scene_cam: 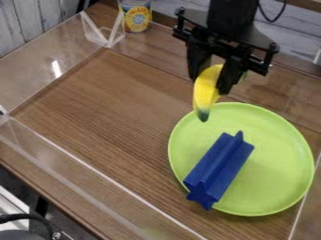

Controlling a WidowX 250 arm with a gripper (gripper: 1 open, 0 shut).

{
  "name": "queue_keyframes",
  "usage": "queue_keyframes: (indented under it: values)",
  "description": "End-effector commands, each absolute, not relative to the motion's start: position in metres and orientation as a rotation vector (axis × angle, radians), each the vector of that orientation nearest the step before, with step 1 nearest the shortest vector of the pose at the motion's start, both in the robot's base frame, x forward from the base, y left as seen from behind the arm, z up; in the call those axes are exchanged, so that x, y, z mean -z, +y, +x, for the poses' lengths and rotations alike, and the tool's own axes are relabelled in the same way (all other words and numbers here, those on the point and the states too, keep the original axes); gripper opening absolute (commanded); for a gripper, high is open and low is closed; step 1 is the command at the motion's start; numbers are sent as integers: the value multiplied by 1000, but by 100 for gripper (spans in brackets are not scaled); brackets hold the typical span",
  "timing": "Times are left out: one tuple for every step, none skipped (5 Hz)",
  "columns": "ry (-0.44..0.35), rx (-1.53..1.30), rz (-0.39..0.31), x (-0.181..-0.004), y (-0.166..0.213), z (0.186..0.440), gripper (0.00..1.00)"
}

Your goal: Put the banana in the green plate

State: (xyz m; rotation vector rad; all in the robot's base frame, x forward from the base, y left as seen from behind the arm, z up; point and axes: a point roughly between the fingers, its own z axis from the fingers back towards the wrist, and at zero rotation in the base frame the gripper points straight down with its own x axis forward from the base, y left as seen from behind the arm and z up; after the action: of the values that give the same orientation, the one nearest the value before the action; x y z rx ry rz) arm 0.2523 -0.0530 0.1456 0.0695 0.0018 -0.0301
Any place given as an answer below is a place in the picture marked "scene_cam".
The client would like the green round plate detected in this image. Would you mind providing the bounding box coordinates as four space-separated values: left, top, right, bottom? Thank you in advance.
169 102 315 217

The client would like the clear acrylic front wall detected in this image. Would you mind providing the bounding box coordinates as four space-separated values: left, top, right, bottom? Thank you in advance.
0 107 206 240

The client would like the clear acrylic corner bracket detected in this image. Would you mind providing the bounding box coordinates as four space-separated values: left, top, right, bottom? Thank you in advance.
81 11 126 49

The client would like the blue star-shaped block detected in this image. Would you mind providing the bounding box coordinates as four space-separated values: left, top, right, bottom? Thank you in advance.
184 131 255 210

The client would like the black cable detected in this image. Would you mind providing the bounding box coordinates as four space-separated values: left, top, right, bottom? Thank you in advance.
0 212 54 240

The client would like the yellow toy banana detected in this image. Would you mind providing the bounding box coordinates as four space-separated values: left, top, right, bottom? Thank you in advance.
193 64 224 122

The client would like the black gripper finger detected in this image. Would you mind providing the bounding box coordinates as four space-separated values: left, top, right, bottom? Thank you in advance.
216 56 248 95
188 37 212 82

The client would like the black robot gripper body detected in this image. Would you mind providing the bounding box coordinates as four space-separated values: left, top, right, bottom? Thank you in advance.
173 0 280 75

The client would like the yellow blue labelled can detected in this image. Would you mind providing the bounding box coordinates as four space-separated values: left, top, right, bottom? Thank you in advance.
119 0 152 33

